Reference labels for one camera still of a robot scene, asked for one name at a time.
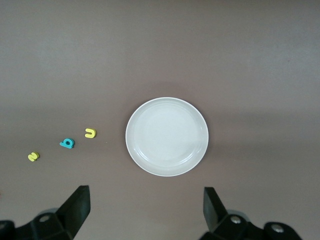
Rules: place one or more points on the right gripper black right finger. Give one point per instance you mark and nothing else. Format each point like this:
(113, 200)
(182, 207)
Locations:
(215, 212)

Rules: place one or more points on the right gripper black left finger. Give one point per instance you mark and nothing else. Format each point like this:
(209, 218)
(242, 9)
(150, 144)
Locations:
(75, 210)

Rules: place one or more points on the teal foam letter b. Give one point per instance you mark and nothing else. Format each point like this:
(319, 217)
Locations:
(67, 143)

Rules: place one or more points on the yellow foam letter n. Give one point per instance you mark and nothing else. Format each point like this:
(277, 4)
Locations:
(33, 156)

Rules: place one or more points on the yellow foam letter u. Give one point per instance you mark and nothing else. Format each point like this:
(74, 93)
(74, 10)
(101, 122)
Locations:
(90, 136)

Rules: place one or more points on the beige brown round plate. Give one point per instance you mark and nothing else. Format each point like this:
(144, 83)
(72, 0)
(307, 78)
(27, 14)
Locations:
(167, 137)

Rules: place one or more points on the brown table cover mat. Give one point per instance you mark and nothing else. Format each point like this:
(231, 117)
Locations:
(75, 50)

